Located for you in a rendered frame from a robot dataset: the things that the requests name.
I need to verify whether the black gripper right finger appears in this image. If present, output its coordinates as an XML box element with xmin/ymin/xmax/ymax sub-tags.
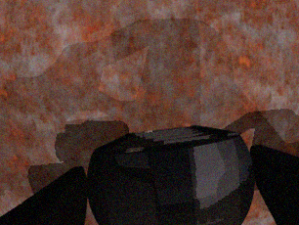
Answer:
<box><xmin>250</xmin><ymin>145</ymin><xmax>299</xmax><ymax>225</ymax></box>

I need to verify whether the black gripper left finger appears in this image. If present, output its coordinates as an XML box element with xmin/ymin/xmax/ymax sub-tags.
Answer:
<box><xmin>0</xmin><ymin>166</ymin><xmax>87</xmax><ymax>225</ymax></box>

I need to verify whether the dark grey switch panel with green rocker switches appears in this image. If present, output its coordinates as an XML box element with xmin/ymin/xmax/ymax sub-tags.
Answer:
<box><xmin>86</xmin><ymin>125</ymin><xmax>255</xmax><ymax>225</ymax></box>

